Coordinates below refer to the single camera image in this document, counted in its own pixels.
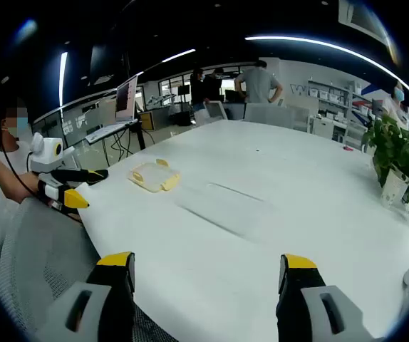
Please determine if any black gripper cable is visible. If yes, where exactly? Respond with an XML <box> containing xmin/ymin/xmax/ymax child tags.
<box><xmin>0</xmin><ymin>146</ymin><xmax>48</xmax><ymax>202</ymax></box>

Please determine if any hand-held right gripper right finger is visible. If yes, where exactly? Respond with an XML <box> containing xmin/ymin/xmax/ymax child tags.
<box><xmin>275</xmin><ymin>253</ymin><xmax>384</xmax><ymax>342</ymax></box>

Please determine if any long ceiling light strip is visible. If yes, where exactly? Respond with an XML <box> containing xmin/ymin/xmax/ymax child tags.
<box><xmin>244</xmin><ymin>34</ymin><xmax>409</xmax><ymax>105</ymax></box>

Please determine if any person's white shirt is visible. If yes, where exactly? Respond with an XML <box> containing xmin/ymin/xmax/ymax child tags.
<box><xmin>0</xmin><ymin>140</ymin><xmax>34</xmax><ymax>174</ymax></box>

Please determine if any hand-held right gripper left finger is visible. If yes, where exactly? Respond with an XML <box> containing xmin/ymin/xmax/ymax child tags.
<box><xmin>36</xmin><ymin>251</ymin><xmax>136</xmax><ymax>342</ymax></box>

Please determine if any white chair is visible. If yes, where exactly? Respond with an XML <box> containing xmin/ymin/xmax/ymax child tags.
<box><xmin>203</xmin><ymin>100</ymin><xmax>229</xmax><ymax>124</ymax></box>
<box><xmin>243</xmin><ymin>103</ymin><xmax>295</xmax><ymax>128</ymax></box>

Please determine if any yellow cabinet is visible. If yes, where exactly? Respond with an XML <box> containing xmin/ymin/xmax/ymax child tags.
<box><xmin>138</xmin><ymin>110</ymin><xmax>155</xmax><ymax>131</ymax></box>

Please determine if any white storage shelf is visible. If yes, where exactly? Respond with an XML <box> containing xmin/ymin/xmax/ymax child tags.
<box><xmin>309</xmin><ymin>81</ymin><xmax>373</xmax><ymax>144</ymax></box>

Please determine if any grey mesh office chair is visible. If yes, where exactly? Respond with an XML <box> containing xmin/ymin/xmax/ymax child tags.
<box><xmin>0</xmin><ymin>197</ymin><xmax>179</xmax><ymax>342</ymax></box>

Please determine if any potted green plant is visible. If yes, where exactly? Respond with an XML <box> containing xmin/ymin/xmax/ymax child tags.
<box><xmin>361</xmin><ymin>113</ymin><xmax>409</xmax><ymax>214</ymax></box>

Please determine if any clear plastic box yellow buckle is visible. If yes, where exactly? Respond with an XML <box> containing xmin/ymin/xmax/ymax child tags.
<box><xmin>127</xmin><ymin>158</ymin><xmax>182</xmax><ymax>195</ymax></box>

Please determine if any short ceiling light strip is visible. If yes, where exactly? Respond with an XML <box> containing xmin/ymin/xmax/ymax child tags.
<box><xmin>59</xmin><ymin>52</ymin><xmax>68</xmax><ymax>106</ymax></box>
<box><xmin>161</xmin><ymin>48</ymin><xmax>197</xmax><ymax>64</ymax></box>

